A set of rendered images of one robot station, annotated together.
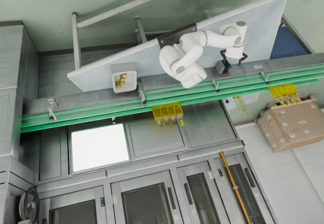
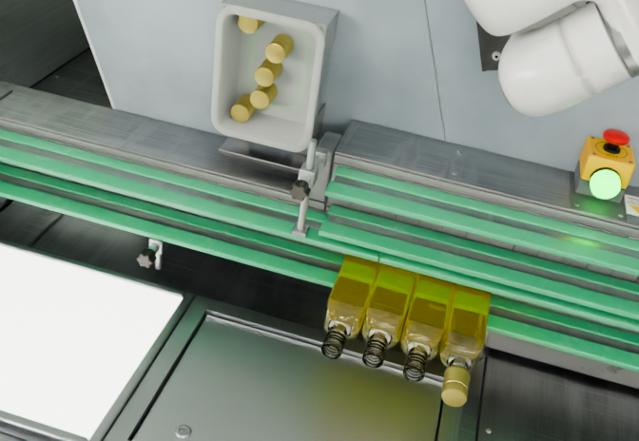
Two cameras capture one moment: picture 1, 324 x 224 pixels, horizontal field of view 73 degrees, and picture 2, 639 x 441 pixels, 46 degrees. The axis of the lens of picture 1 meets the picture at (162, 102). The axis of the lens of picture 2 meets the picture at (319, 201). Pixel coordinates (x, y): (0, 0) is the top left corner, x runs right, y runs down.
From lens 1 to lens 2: 90 cm
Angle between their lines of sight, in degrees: 33
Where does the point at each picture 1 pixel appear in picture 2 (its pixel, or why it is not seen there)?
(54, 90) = not seen: hidden behind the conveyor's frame
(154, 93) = (374, 188)
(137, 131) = (223, 351)
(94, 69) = not seen: outside the picture
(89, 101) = (104, 133)
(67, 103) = (26, 110)
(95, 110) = (98, 170)
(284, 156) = not seen: outside the picture
